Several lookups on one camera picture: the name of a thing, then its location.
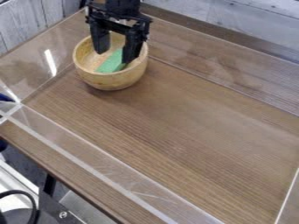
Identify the black cable loop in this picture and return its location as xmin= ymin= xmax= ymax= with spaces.
xmin=0 ymin=190 xmax=40 ymax=224

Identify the clear acrylic tray wall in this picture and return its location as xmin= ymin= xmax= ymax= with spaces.
xmin=0 ymin=13 xmax=299 ymax=224

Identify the blue object at left edge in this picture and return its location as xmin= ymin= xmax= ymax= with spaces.
xmin=0 ymin=93 xmax=16 ymax=153

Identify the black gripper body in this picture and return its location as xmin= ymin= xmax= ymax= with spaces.
xmin=86 ymin=0 xmax=152 ymax=41

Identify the green rectangular block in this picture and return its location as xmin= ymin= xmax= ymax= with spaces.
xmin=96 ymin=48 xmax=127 ymax=74

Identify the black table leg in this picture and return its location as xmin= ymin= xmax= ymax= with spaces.
xmin=43 ymin=174 xmax=56 ymax=197

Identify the light wooden bowl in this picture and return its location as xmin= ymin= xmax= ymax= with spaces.
xmin=72 ymin=32 xmax=148 ymax=91

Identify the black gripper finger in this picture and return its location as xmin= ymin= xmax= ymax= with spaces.
xmin=90 ymin=22 xmax=110 ymax=54
xmin=122 ymin=29 xmax=146 ymax=64

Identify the black metal bracket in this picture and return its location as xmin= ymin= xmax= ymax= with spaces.
xmin=36 ymin=190 xmax=87 ymax=224

